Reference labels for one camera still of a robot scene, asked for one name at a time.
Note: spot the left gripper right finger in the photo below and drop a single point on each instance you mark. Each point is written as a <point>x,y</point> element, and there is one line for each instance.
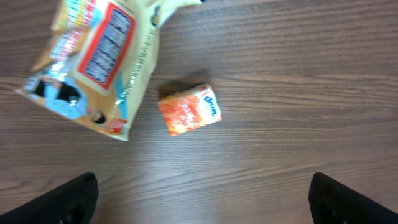
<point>332,202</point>

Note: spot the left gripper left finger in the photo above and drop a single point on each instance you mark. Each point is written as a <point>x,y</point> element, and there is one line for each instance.
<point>73,202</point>

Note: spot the yellow snack bag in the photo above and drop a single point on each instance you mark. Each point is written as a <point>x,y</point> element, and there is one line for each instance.
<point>98,61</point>

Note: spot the orange tissue pack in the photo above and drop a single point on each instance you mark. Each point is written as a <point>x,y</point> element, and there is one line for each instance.
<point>190,109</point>

